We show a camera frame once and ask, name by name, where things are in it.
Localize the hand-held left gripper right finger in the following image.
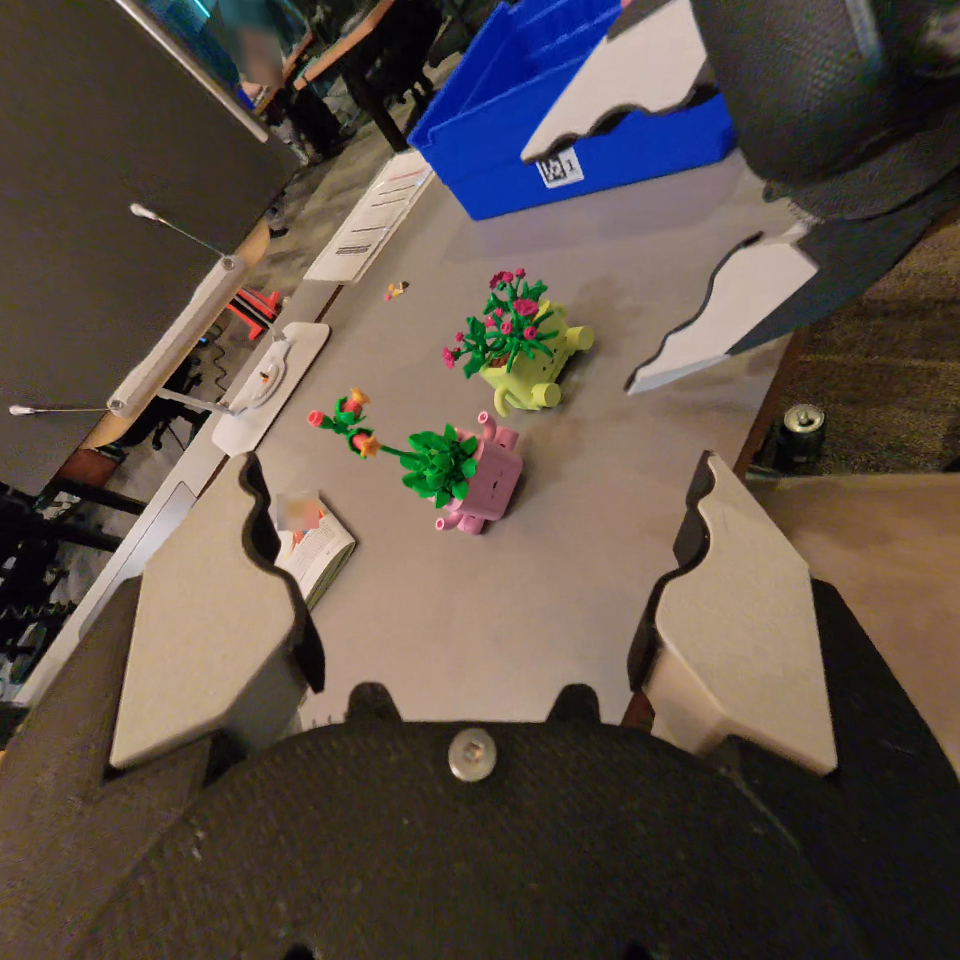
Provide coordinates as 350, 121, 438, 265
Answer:
626, 450, 840, 777

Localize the wooden top desk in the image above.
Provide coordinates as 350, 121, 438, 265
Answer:
291, 0, 399, 93

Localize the white printed mat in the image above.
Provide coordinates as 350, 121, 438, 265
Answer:
303, 150, 437, 286

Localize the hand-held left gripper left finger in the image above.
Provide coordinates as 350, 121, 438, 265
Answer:
108, 450, 327, 770

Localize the black cylinder with metal bolt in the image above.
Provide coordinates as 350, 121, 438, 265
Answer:
771, 403, 828, 470

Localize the blue plastic bin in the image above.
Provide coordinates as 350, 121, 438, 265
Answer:
406, 0, 738, 222

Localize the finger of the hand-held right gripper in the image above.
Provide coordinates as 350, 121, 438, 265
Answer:
519, 0, 721, 166
624, 223, 822, 397

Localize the instruction booklet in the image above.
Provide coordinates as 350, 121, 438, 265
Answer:
272, 491, 358, 611

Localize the pink brick planter figure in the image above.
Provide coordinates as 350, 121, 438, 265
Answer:
306, 386, 525, 538

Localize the white desk lamp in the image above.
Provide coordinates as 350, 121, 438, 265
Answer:
7, 202, 332, 459

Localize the yellow brick flower planter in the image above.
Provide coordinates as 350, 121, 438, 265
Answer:
441, 267, 596, 419

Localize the dark grey partition panel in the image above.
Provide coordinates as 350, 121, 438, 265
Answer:
0, 0, 303, 496

